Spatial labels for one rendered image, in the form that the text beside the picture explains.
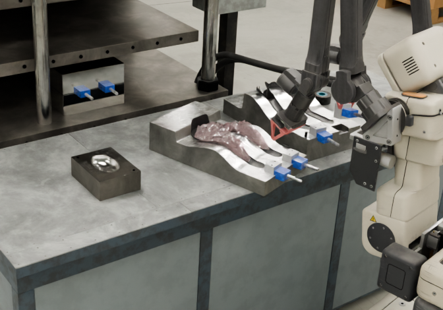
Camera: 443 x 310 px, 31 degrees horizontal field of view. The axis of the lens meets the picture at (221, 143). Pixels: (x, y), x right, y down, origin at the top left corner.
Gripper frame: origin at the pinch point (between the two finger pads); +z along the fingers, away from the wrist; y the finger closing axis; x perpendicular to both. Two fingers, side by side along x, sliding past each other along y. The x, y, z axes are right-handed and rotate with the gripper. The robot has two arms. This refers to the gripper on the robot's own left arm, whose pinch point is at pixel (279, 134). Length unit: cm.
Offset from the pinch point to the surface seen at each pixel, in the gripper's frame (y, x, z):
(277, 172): 1.1, 7.0, 10.9
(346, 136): -41.1, 6.7, 12.0
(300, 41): -328, -153, 186
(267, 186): 5.4, 8.5, 14.6
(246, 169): 5.4, -1.0, 16.3
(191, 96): -38, -57, 52
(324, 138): -26.3, 4.7, 8.6
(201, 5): -62, -87, 32
